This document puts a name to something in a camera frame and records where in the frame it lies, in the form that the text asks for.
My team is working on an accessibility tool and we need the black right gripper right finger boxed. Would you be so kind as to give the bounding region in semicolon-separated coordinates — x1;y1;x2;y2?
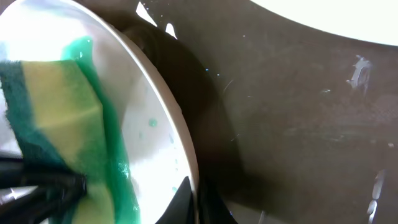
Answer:
198;179;238;224

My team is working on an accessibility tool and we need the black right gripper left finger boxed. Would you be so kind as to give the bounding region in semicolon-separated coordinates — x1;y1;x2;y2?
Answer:
155;177;195;224

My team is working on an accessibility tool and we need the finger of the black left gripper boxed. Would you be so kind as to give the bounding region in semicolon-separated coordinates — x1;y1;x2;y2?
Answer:
1;157;87;224

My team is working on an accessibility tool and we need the white plate with green smear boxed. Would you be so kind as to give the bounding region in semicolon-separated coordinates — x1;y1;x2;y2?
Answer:
1;1;198;223

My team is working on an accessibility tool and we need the green and yellow sponge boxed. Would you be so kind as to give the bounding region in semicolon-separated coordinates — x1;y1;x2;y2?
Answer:
0;59;141;224

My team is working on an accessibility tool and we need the dark grey serving tray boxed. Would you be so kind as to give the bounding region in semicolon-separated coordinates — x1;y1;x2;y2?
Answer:
83;1;397;223

